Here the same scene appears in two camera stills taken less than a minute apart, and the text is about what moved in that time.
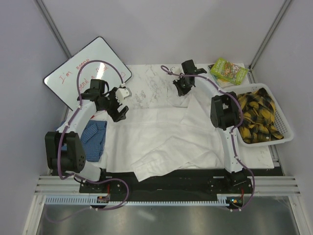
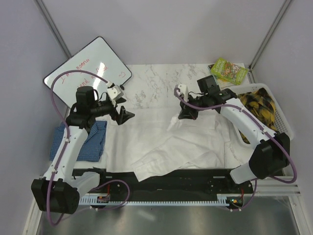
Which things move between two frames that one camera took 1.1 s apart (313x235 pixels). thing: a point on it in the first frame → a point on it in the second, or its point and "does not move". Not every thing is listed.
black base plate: [211, 183] does not move
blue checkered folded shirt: [93, 137] does not move
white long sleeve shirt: [180, 134] does not move
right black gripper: [181, 91] → [187, 112]
